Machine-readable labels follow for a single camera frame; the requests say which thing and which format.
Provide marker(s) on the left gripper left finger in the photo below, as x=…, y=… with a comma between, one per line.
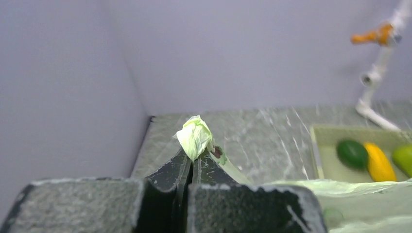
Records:
x=164, y=206

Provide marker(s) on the light green fake pear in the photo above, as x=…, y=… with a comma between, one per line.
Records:
x=402, y=158

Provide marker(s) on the orange plastic faucet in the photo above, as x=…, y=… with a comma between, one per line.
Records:
x=382, y=36

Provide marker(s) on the yellow fake mango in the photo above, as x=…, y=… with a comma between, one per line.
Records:
x=379, y=166

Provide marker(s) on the pale green plastic basket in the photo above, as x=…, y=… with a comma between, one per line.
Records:
x=324, y=139

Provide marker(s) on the white PVC pipe frame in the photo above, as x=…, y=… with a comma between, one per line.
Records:
x=373, y=78

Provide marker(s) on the light green plastic bag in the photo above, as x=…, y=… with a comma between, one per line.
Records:
x=305, y=206

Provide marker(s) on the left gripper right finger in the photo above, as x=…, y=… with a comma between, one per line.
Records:
x=215, y=198

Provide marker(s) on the dark green fake avocado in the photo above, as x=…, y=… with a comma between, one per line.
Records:
x=352, y=154

